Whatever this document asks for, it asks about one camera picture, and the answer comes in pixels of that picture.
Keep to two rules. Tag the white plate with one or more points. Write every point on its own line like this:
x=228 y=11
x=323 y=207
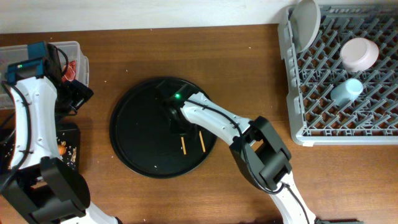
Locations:
x=305 y=22

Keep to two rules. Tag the clear plastic bin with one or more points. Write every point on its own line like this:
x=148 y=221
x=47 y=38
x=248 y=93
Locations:
x=79 y=62

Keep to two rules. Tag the black waste bin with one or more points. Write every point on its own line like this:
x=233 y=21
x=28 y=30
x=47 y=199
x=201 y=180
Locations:
x=7 y=148

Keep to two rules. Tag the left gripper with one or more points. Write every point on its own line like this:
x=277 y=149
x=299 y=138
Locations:
x=82 y=93

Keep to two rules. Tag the grey dishwasher rack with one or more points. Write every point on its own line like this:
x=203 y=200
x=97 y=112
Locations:
x=312 y=74

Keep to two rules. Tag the orange carrot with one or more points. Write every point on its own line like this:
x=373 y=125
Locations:
x=62 y=149

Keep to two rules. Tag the wooden chopstick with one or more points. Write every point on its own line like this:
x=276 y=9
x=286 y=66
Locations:
x=183 y=145
x=202 y=142

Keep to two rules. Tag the red snack wrapper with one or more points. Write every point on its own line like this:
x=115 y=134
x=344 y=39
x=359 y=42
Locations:
x=71 y=72

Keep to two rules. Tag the white bowl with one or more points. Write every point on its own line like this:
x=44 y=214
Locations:
x=359 y=54

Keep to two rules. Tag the rice pile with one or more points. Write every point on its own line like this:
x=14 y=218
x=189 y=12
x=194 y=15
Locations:
x=69 y=139

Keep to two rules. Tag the round black tray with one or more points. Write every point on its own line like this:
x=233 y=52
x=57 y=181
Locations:
x=140 y=134

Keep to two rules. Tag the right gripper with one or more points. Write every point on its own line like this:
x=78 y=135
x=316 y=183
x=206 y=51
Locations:
x=175 y=127

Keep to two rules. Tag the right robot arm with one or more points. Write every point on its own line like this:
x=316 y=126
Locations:
x=258 y=151

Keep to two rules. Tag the light blue cup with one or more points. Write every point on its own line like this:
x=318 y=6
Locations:
x=346 y=92

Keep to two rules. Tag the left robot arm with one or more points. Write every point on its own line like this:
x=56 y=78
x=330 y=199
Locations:
x=40 y=186

